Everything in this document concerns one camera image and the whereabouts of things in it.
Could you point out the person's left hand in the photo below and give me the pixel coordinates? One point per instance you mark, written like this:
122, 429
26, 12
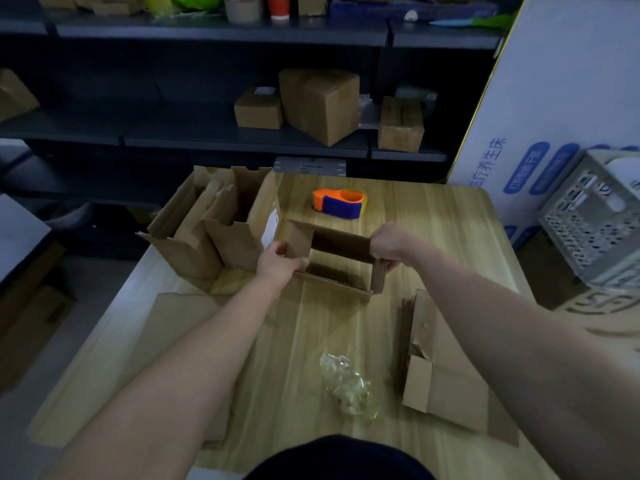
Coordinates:
277, 267

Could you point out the dark metal shelf unit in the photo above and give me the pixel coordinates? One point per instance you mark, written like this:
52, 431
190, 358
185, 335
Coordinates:
175, 129

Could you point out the person's right forearm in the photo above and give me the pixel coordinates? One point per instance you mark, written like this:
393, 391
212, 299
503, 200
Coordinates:
525, 364

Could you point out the small brown shelf box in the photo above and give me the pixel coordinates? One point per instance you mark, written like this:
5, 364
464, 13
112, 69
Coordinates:
312, 4

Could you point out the large brown carton black logo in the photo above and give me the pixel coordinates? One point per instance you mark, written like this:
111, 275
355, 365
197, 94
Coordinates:
600, 314

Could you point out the white paper sign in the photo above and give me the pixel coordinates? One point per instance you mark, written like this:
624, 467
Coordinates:
627, 172

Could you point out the green blue plastic utensil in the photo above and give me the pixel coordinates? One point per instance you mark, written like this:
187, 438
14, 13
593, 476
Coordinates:
492, 20

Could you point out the small dim brown carton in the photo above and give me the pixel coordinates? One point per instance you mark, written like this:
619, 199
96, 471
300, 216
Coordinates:
140, 214

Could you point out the cardboard stack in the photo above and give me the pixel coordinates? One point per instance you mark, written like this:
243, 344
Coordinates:
170, 319

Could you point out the grey wrapped item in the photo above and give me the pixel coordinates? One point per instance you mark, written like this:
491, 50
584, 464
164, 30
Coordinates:
429, 97

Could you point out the small sealed brown carton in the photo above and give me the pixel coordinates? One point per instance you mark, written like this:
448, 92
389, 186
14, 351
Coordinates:
401, 127

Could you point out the small white round object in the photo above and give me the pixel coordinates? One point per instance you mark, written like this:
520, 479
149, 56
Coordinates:
411, 16

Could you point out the white plastic crate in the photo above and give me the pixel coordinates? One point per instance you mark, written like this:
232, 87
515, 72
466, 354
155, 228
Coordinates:
590, 234

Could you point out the dim brown flattened carton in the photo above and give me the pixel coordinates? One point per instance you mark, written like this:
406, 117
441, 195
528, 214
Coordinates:
30, 324

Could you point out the large sealed brown carton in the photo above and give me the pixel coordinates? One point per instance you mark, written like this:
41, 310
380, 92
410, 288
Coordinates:
320, 107

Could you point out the brown carton with black print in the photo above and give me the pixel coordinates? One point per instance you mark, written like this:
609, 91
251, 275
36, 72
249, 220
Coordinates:
15, 97

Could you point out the orange blue yellow tape roll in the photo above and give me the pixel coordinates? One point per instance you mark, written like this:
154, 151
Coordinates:
345, 207

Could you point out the dim brown shelf carton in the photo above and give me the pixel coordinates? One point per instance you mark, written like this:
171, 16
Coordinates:
100, 2

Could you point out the person's left forearm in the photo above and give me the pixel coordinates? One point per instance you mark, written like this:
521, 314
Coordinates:
170, 389

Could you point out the person's right hand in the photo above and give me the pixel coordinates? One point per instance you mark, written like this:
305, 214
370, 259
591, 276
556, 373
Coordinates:
395, 242

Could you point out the large white printed carton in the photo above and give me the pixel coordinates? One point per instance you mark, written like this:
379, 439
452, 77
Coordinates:
565, 79

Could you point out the white flat board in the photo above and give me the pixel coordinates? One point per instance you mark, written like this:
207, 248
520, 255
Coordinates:
20, 229

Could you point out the clear tape wad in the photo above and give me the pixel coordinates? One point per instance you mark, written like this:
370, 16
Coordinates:
350, 389

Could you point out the small carton with white label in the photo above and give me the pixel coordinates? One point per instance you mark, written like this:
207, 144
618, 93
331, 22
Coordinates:
258, 112

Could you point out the white plastic bag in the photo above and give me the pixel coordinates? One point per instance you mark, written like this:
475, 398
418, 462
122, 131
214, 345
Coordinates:
70, 217

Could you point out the person's dark shirt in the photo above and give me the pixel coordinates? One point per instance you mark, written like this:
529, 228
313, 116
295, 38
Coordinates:
340, 459

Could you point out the cluster of cardboard boxes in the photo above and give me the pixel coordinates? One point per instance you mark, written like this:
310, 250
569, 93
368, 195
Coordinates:
230, 244

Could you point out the red white paper cup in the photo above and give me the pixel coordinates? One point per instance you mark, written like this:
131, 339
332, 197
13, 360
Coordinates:
278, 5

